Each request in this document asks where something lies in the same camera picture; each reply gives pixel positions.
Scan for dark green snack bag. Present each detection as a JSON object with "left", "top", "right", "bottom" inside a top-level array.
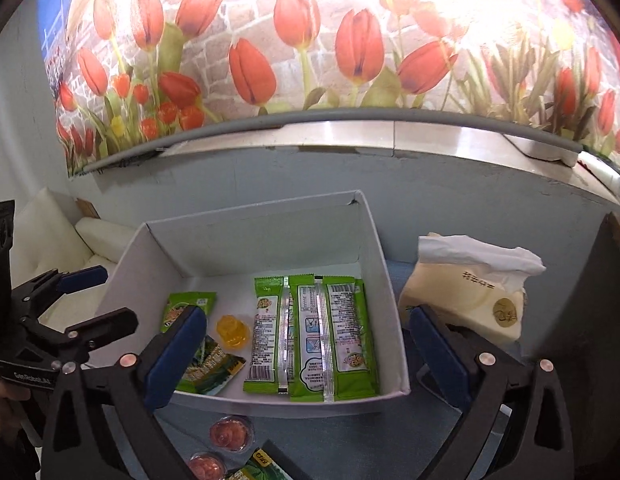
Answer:
[{"left": 176, "top": 336, "right": 246, "bottom": 396}]

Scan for red jelly cup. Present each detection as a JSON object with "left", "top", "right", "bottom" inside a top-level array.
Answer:
[
  {"left": 209, "top": 416, "right": 254, "bottom": 453},
  {"left": 188, "top": 453, "right": 226, "bottom": 480}
]

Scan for yellow jelly cup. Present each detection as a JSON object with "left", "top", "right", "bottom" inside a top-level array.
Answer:
[{"left": 216, "top": 314, "right": 250, "bottom": 350}]

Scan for long green snack pack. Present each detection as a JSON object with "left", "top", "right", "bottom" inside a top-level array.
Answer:
[
  {"left": 243, "top": 276, "right": 288, "bottom": 394},
  {"left": 289, "top": 274, "right": 324, "bottom": 402},
  {"left": 322, "top": 276, "right": 380, "bottom": 401}
]

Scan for person's left hand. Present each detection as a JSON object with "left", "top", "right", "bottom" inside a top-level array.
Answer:
[{"left": 0, "top": 378, "right": 30, "bottom": 444}]

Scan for cream leather sofa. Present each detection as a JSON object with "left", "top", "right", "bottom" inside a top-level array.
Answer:
[{"left": 11, "top": 188, "right": 135, "bottom": 333}]

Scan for tissue pack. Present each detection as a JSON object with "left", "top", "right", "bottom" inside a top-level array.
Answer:
[{"left": 398, "top": 233, "right": 545, "bottom": 346}]

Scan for white cardboard box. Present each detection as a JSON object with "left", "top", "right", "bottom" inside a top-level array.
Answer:
[{"left": 91, "top": 191, "right": 411, "bottom": 418}]

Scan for tulip mural screen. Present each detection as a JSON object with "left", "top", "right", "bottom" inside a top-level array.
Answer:
[{"left": 37, "top": 0, "right": 620, "bottom": 174}]

